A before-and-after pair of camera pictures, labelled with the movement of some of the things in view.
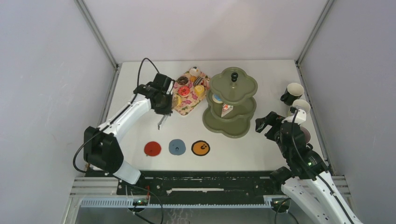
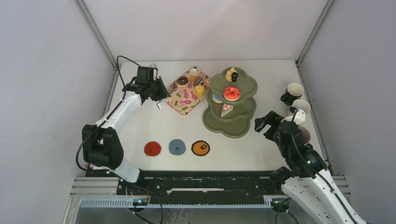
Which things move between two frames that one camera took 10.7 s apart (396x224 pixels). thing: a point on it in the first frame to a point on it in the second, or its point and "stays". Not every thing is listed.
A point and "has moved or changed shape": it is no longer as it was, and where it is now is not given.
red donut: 184,90 to 231,93
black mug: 293,92 stays
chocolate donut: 182,80 stays
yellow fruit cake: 177,101 to 228,74
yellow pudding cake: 199,90 stays
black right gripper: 272,119 stays
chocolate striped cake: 197,81 stays
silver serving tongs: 164,118 has moved or changed shape
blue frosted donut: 216,98 stays
